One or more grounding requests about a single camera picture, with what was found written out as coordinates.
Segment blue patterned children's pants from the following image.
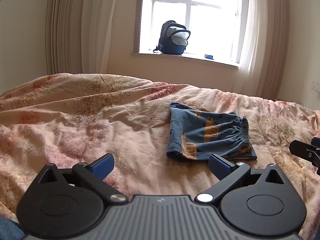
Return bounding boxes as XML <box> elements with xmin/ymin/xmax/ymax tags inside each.
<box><xmin>166</xmin><ymin>101</ymin><xmax>257</xmax><ymax>161</ymax></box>

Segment blue sleeved left forearm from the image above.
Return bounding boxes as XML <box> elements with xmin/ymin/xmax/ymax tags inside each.
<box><xmin>0</xmin><ymin>217</ymin><xmax>25</xmax><ymax>240</ymax></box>

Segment pink floral bed cover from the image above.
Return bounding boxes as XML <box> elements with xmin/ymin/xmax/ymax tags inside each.
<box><xmin>1</xmin><ymin>74</ymin><xmax>319</xmax><ymax>239</ymax></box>

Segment beige right curtain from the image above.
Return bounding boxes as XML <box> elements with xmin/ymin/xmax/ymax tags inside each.
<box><xmin>233</xmin><ymin>0</ymin><xmax>290</xmax><ymax>100</ymax></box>

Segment beige curtain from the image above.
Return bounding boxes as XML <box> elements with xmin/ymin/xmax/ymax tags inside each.
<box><xmin>46</xmin><ymin>0</ymin><xmax>116</xmax><ymax>74</ymax></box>
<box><xmin>233</xmin><ymin>0</ymin><xmax>290</xmax><ymax>100</ymax></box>

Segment small blue box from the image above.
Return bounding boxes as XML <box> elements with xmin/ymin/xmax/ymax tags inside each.
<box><xmin>204</xmin><ymin>54</ymin><xmax>214</xmax><ymax>60</ymax></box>

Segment navy blue backpack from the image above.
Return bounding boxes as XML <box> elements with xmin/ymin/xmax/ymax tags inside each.
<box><xmin>153</xmin><ymin>20</ymin><xmax>191</xmax><ymax>55</ymax></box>

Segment beige left curtain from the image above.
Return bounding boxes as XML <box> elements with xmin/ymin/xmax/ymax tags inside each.
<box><xmin>46</xmin><ymin>0</ymin><xmax>116</xmax><ymax>74</ymax></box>

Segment white wall switch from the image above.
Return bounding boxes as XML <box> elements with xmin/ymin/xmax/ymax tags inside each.
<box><xmin>310</xmin><ymin>81</ymin><xmax>320</xmax><ymax>93</ymax></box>

